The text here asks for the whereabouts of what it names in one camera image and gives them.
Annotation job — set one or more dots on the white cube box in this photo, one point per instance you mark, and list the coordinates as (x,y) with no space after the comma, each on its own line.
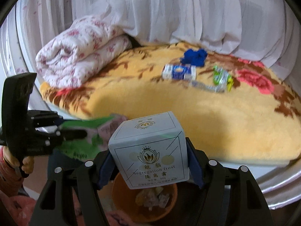
(150,150)

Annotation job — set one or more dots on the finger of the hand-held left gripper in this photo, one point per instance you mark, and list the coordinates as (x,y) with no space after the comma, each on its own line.
(75,135)
(63,121)

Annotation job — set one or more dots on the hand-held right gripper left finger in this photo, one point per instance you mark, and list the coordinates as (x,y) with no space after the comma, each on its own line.
(105,169)

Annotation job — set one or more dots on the folded pink floral quilt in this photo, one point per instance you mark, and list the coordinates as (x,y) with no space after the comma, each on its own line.
(80,51)

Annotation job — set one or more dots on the person's left hand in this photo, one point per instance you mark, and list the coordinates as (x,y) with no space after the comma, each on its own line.
(28,164)

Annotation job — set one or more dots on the white sheer curtain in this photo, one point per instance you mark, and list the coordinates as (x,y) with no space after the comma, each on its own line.
(164,11)

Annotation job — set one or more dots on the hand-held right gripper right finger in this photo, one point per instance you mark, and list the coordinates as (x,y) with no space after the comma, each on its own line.
(195,169)

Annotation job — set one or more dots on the pale crumpled wrappers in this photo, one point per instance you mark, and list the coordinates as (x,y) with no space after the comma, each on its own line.
(152,199)

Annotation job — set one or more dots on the green white torn wrapper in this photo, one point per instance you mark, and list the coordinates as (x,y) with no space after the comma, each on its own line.
(103,129)

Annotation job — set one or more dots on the green yellow snack wrapper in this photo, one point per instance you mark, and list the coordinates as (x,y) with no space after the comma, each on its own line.
(221,77)

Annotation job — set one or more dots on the orange plastic bin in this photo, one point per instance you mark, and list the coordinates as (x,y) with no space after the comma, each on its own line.
(120,193)

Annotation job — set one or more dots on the blue cloth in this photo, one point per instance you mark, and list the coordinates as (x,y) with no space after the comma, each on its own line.
(194,56)

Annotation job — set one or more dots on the yellow floral plush blanket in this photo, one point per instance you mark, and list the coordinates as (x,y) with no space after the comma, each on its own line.
(223,127)

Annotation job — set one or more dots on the blue barcode carton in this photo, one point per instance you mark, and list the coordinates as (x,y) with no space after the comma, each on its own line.
(178,72)

